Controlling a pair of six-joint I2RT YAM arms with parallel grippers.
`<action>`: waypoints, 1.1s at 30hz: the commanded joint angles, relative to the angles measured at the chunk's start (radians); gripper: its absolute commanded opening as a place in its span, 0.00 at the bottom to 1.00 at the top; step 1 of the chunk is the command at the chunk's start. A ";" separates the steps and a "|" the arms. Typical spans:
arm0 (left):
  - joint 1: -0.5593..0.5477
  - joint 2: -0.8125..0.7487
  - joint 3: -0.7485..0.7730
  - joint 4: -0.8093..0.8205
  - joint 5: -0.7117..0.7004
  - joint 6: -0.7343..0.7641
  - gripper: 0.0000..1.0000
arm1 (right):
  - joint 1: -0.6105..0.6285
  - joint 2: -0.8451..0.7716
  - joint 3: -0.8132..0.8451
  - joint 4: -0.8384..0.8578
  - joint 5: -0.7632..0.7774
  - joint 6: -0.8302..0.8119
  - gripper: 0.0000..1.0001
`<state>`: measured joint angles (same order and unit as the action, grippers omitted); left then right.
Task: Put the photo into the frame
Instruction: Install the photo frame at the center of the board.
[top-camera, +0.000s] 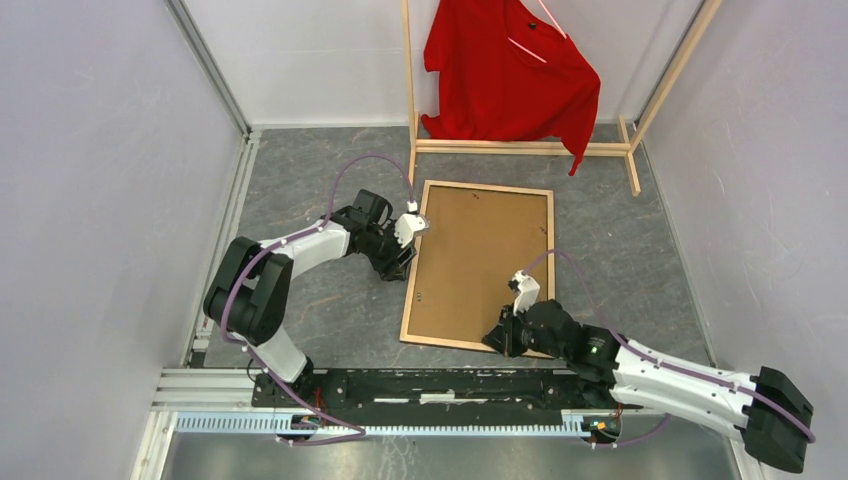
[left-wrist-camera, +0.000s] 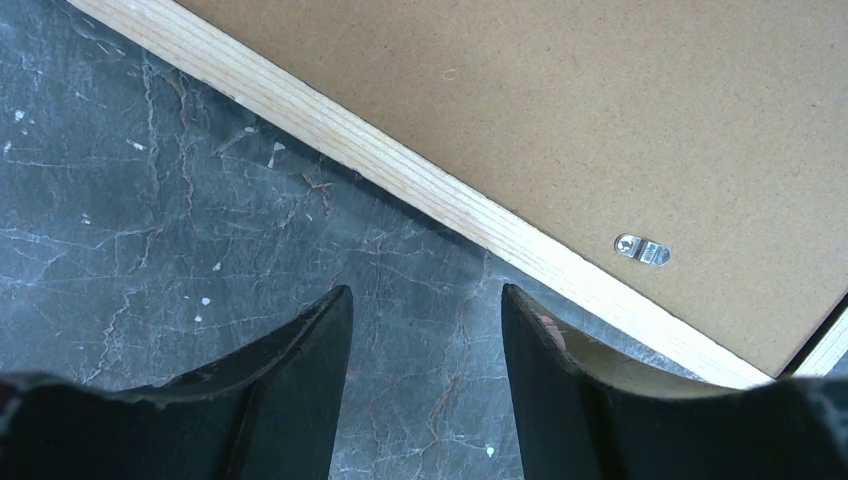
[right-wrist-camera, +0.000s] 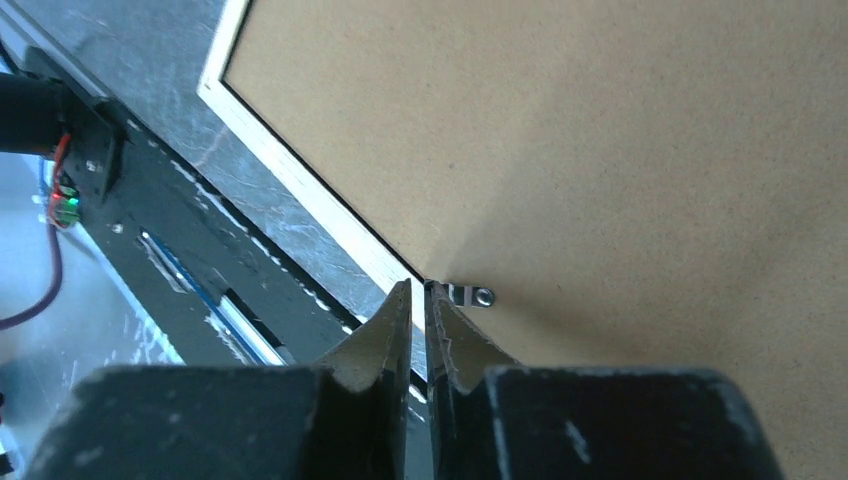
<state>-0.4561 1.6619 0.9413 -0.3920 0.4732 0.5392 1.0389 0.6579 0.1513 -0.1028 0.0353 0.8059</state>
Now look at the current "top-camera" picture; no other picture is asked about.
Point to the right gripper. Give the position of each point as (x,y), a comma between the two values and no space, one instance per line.
(502,335)

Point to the brown backing board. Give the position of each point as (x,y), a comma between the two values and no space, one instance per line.
(474,265)

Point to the wooden picture frame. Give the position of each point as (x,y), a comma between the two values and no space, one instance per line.
(411,278)

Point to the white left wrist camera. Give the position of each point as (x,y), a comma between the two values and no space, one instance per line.
(410,225)

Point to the pink clothes hanger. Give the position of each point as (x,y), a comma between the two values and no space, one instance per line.
(533,31)

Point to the red t-shirt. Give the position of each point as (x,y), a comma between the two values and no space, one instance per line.
(486,91)

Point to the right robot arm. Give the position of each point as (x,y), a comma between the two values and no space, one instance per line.
(766,411)

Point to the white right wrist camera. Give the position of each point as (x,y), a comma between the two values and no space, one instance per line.
(525,289)

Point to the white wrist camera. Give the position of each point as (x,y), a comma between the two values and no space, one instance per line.
(410,225)
(525,289)

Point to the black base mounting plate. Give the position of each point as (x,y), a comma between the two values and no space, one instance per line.
(451,397)

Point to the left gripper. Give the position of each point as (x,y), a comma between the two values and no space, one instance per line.
(393,269)

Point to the wooden clothes rack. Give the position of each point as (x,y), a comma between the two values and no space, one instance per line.
(624,149)

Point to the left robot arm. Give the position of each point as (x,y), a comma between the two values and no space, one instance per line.
(248,295)

